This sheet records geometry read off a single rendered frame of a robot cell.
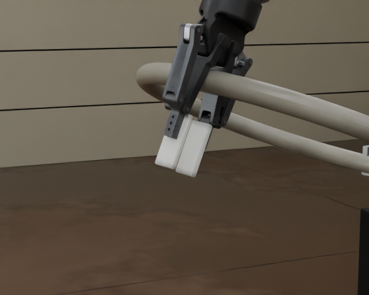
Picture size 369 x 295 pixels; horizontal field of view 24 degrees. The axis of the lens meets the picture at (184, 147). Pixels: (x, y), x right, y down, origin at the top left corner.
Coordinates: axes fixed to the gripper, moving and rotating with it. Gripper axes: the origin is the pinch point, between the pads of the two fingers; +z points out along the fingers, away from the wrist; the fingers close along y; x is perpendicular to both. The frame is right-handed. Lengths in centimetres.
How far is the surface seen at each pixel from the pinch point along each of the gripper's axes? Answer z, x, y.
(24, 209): 46, 374, 316
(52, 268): 62, 259, 245
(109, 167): -2, 440, 451
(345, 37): -203, 376, 644
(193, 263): 36, 209, 295
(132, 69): -92, 466, 465
